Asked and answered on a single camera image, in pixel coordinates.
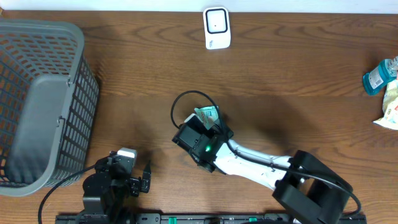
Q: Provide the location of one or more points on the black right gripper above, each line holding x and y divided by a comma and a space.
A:
222, 130

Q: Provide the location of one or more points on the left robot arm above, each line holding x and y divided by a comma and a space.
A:
106, 190

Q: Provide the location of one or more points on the teal wet wipes pack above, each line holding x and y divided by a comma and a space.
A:
208, 115

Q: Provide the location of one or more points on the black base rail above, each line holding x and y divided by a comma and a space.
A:
156, 218

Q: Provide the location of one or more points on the white barcode scanner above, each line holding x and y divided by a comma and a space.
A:
217, 28

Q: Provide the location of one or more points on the teal mouthwash bottle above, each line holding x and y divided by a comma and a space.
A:
378, 78

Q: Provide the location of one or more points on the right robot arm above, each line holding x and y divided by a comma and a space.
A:
309, 190

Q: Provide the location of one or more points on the yellow snack bag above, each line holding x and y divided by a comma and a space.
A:
389, 107

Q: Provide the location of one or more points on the grey plastic basket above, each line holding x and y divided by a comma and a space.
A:
49, 97

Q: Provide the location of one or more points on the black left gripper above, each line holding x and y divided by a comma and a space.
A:
135, 183

